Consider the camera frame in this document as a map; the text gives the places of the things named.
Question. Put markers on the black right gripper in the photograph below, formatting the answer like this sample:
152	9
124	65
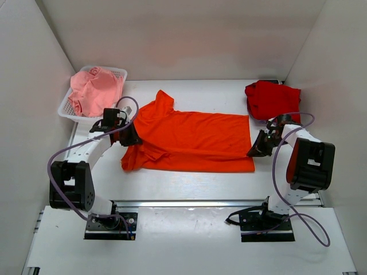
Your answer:
258	150

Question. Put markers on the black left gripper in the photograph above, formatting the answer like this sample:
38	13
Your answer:
134	139

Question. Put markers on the orange t shirt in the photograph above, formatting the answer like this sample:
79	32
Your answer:
188	141

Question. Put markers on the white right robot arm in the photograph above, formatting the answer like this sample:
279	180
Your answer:
309	168

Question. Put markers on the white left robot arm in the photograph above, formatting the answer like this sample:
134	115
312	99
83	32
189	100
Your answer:
71	184

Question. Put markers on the red folded t shirt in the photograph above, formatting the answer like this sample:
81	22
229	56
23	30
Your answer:
266	100

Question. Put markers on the pink t shirt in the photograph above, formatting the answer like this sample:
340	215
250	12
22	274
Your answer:
94	90

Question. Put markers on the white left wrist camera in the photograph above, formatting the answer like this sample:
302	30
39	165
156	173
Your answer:
127	110

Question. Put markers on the aluminium table rail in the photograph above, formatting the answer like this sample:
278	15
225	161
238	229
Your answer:
188	204

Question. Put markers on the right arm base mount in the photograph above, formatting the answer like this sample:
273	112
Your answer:
259	224

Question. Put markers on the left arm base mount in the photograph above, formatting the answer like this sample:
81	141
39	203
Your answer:
113	228

